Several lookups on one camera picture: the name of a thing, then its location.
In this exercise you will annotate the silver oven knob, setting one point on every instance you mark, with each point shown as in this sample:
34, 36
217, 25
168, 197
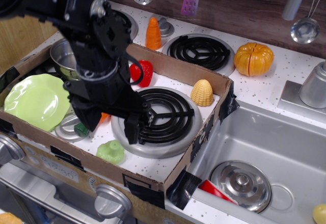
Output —
10, 150
110, 202

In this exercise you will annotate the grey toy sink basin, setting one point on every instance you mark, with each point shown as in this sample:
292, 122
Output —
289, 152

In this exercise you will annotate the silver pot lid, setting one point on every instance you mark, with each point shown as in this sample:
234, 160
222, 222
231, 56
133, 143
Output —
243, 183

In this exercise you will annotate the yellow toy corn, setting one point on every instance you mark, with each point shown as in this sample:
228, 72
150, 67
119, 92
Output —
202, 93

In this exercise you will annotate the light green toy broccoli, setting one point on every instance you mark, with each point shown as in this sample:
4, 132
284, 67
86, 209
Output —
111, 151

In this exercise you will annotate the silver toy faucet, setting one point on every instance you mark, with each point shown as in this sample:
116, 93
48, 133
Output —
302, 90

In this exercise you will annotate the front right black burner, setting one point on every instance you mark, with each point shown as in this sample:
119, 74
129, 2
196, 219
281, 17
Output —
176, 121

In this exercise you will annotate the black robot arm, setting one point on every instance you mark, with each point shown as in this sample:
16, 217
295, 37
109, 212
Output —
99, 40

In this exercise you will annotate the silver stove knob front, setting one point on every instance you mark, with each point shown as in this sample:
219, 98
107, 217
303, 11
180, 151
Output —
65, 129

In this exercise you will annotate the orange toy carrot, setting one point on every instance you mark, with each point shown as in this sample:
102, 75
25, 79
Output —
82, 131

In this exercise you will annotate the silver stove knob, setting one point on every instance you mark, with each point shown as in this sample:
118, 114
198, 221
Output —
65, 129
166, 28

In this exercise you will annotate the hanging purple spatula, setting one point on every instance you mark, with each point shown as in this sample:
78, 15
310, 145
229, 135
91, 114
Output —
189, 7

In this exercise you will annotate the red toy pepper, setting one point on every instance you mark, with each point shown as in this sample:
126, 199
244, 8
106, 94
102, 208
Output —
211, 188

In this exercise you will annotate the hanging silver ladle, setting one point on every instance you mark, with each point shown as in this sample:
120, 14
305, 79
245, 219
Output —
306, 30

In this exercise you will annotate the silver oven knob right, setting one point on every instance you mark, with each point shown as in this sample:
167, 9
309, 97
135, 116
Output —
110, 202

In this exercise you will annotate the silver stove knob back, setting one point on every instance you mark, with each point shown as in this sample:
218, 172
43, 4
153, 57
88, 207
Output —
166, 28

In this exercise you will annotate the front left black burner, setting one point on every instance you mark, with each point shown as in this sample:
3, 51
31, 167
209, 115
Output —
49, 66

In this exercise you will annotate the silver oven knob left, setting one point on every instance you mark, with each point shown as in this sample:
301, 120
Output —
10, 150

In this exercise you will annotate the stainless steel pot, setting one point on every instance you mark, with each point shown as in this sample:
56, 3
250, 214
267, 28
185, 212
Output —
64, 59

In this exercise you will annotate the brown cardboard fence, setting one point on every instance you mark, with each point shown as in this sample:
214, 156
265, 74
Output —
77, 163

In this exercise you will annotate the yellow toy lemon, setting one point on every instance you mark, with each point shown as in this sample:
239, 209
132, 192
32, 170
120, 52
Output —
319, 214

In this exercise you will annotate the back right black burner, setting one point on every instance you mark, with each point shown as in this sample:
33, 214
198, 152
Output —
204, 50

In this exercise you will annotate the light green plastic plate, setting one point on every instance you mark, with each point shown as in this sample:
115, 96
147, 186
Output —
39, 100

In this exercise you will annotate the orange toy pumpkin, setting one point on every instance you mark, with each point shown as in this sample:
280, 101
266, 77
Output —
253, 59

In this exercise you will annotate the red toy strawberry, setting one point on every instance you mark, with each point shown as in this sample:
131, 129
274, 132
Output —
147, 72

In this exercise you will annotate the small orange toy carrot tip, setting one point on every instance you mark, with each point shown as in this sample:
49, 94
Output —
153, 35

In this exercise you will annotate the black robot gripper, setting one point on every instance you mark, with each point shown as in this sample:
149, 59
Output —
113, 96

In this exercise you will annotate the orange toy bread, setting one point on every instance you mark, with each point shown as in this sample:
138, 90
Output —
9, 218

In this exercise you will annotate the silver oven door handle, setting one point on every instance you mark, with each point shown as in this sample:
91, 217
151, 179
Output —
43, 194

